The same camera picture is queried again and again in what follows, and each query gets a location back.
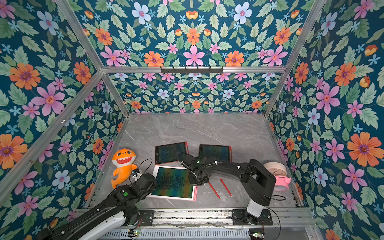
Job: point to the white slotted cable duct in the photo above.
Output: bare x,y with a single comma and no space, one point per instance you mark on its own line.
177,234

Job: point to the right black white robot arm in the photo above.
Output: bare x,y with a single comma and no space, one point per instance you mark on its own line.
258,182

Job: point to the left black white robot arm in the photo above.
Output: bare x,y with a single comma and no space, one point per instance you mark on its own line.
117,209

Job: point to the pink white writing tablet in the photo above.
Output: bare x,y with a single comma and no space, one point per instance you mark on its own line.
173,183

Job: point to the red writing tablet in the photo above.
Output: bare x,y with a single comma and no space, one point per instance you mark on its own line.
223,153
168,153

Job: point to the black hook rail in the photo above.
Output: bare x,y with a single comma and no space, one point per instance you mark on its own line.
190,70

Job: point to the red stylus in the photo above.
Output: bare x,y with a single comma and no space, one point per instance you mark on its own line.
226,188
215,192

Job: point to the masking tape roll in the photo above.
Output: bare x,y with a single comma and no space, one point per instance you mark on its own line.
277,169

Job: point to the left red writing tablet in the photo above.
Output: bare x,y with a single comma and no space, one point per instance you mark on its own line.
168,153

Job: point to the orange shark plush toy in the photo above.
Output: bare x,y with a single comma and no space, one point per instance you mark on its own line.
124,162

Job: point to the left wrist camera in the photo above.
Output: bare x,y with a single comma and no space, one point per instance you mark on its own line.
135,175

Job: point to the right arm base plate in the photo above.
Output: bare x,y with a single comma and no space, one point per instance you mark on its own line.
241,217

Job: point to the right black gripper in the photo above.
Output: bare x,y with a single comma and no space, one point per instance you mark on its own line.
193,167

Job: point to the right red writing tablet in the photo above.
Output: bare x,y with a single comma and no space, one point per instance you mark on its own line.
223,153

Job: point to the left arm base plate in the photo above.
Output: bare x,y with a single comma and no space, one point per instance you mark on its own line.
142,217

